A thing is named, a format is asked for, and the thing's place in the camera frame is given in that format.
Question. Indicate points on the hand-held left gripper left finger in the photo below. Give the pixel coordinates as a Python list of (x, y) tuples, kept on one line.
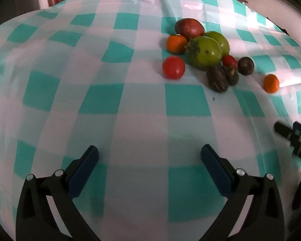
[(84, 170)]

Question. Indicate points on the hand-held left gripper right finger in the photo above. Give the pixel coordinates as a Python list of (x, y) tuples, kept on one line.
[(214, 170)]

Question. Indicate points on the light green round citrus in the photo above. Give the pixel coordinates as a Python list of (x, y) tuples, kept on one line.
[(222, 41)]

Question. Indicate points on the large red tomato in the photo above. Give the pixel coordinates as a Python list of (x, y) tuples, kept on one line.
[(173, 67)]

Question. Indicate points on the orange tangerine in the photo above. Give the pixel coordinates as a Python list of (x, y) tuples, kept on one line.
[(271, 83), (176, 44)]

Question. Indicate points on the dark green avocado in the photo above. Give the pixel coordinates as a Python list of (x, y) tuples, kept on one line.
[(217, 79), (233, 78)]

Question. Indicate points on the dark purple plum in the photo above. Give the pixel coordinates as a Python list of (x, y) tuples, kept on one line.
[(245, 65)]

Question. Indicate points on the teal white checkered tablecloth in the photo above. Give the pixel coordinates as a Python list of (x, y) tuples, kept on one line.
[(140, 110)]

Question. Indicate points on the small red tomato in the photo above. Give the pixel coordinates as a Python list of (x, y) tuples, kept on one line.
[(229, 60)]

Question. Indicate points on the green tomato with calyx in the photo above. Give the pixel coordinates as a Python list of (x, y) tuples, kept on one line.
[(204, 53)]

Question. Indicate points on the red-brown mango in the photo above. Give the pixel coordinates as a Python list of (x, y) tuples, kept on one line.
[(189, 27)]

